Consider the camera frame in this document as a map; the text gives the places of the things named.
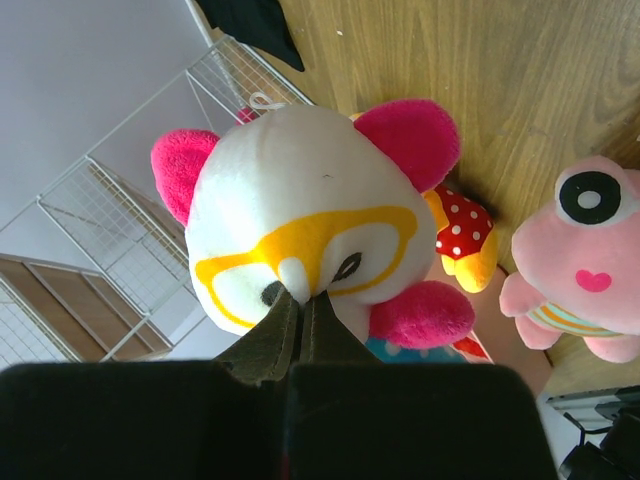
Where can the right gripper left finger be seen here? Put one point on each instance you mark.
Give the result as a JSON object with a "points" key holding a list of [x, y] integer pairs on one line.
{"points": [[264, 353]]}

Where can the pink frog plush striped shirt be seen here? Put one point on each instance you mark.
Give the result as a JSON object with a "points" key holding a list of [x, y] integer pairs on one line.
{"points": [[577, 264]]}

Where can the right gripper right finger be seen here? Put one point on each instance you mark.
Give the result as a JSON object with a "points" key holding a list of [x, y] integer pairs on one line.
{"points": [[323, 338]]}

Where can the yellow plush red dotted dress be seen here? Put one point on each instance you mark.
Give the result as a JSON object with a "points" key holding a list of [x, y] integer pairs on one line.
{"points": [[466, 240]]}

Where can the black crumpled cloth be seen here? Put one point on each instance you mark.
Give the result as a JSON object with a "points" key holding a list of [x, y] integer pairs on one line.
{"points": [[257, 23]]}

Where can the white wire shelf rack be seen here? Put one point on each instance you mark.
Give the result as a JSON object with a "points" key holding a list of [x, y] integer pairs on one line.
{"points": [[94, 268]]}

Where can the white panda plush yellow glasses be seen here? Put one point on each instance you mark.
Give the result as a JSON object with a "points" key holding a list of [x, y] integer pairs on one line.
{"points": [[306, 201]]}

